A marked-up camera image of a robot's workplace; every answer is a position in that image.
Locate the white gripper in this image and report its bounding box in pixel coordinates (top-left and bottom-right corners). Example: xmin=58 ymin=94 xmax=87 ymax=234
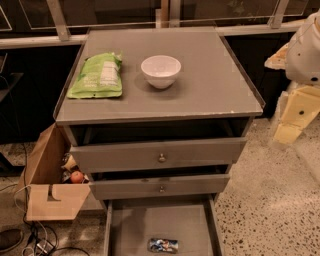
xmin=264 ymin=44 xmax=320 ymax=144

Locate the blue silver redbull can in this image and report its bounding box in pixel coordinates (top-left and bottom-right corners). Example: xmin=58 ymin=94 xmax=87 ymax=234
xmin=148 ymin=238 xmax=179 ymax=254

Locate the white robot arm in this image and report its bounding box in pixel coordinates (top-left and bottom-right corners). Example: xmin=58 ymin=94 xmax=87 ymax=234
xmin=264 ymin=11 xmax=320 ymax=144

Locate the grey drawer cabinet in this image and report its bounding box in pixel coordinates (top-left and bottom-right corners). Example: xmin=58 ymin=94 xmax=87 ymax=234
xmin=55 ymin=27 xmax=264 ymax=185

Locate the brass top drawer knob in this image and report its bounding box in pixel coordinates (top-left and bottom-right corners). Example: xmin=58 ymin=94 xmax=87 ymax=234
xmin=158 ymin=153 xmax=167 ymax=163

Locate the brass drawer knob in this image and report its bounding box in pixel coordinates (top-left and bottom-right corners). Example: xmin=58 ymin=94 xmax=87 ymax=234
xmin=158 ymin=153 xmax=167 ymax=163
xmin=159 ymin=186 xmax=165 ymax=193

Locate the brass middle drawer knob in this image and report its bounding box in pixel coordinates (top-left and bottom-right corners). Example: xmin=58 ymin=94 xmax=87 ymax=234
xmin=159 ymin=186 xmax=165 ymax=193

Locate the grey top drawer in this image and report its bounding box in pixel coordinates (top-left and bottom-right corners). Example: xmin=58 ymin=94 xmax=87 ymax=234
xmin=71 ymin=137 xmax=246 ymax=173

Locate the grey drawer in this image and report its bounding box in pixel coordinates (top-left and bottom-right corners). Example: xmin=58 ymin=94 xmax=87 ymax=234
xmin=90 ymin=174 xmax=230 ymax=200
xmin=103 ymin=195 xmax=225 ymax=256
xmin=71 ymin=137 xmax=246 ymax=173

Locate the grey bottom drawer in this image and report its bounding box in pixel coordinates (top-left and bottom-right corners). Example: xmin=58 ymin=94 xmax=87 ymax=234
xmin=103 ymin=195 xmax=225 ymax=256

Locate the grey middle drawer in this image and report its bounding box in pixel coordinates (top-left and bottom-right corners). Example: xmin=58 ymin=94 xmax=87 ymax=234
xmin=90 ymin=174 xmax=230 ymax=200

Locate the white ceramic bowl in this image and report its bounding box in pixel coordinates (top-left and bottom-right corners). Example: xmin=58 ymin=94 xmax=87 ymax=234
xmin=141 ymin=55 xmax=182 ymax=89

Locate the green snack bag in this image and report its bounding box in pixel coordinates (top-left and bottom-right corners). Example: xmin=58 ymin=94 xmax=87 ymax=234
xmin=67 ymin=52 xmax=122 ymax=99

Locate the red apple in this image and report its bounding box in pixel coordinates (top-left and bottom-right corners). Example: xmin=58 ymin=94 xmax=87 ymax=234
xmin=70 ymin=171 xmax=84 ymax=184

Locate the beige item in box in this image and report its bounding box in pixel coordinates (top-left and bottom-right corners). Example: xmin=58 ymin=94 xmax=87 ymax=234
xmin=62 ymin=154 xmax=78 ymax=171

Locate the brown cardboard box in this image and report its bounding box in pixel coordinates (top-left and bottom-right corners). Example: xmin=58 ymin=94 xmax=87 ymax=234
xmin=17 ymin=124 xmax=90 ymax=221

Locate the metal railing frame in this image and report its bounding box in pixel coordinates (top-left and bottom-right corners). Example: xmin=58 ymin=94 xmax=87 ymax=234
xmin=0 ymin=0 xmax=320 ymax=50

